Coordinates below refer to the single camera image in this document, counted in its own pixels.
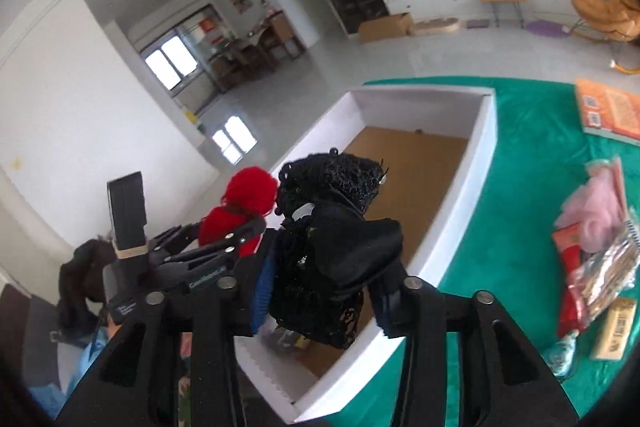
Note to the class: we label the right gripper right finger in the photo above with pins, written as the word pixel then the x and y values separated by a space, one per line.
pixel 503 379

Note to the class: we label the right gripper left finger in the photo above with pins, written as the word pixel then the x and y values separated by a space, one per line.
pixel 135 379

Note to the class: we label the red yarn pompom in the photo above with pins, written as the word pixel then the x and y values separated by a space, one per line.
pixel 250 193

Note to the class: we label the black lace fabric bundle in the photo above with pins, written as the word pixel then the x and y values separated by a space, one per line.
pixel 328 257

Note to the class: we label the red snack packet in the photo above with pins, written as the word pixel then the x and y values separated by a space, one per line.
pixel 576 313

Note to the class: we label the bag of cotton swabs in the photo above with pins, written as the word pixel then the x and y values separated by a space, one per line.
pixel 614 269

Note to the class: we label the black jacket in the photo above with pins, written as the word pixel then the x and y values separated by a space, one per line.
pixel 80 281

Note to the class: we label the green tablecloth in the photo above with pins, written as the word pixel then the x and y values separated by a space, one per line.
pixel 507 248

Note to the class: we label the teal patterned pouch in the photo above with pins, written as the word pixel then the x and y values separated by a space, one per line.
pixel 560 356

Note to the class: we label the white cardboard box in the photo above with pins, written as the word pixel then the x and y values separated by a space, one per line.
pixel 436 143

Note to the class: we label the wooden rectangular box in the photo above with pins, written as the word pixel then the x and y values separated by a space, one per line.
pixel 615 330

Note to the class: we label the pink mesh bath sponge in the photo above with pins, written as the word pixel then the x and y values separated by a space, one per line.
pixel 597 207

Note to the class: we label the dining table with chairs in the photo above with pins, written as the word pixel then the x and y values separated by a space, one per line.
pixel 241 59

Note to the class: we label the orange book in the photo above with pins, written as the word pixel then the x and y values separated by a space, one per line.
pixel 608 112

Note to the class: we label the oval cat scratcher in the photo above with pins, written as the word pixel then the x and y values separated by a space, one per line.
pixel 438 26

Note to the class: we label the brown cardboard box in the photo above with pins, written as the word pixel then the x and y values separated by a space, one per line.
pixel 384 28

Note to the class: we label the purple round floor mat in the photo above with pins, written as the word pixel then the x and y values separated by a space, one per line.
pixel 547 29

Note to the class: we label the orange lounge chair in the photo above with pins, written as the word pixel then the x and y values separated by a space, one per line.
pixel 618 20

